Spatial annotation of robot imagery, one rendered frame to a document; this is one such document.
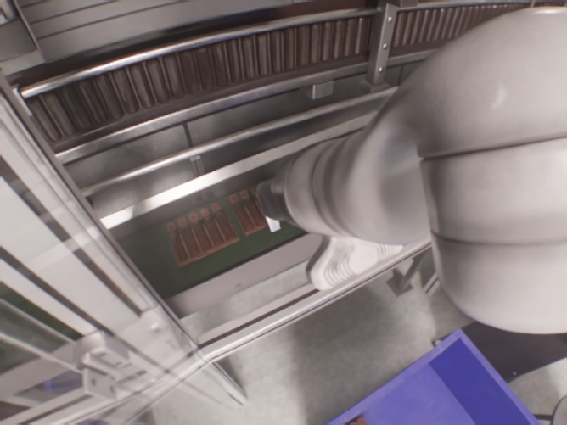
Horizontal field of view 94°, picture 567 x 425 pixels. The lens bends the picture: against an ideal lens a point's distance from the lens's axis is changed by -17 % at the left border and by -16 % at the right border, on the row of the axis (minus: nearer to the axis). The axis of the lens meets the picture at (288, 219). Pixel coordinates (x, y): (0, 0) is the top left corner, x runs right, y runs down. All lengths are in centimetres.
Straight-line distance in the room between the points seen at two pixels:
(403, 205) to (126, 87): 36
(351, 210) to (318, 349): 99
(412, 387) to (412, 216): 79
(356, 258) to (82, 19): 32
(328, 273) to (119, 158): 44
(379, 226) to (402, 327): 106
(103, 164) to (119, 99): 19
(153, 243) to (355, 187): 45
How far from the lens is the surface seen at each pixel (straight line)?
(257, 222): 51
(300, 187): 22
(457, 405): 97
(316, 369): 111
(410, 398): 92
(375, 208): 16
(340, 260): 25
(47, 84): 41
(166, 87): 44
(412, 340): 121
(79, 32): 36
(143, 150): 59
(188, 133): 59
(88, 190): 42
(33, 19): 36
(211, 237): 51
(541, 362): 92
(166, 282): 51
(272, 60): 48
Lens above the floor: 109
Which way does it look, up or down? 52 degrees down
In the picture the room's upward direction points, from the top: 1 degrees counter-clockwise
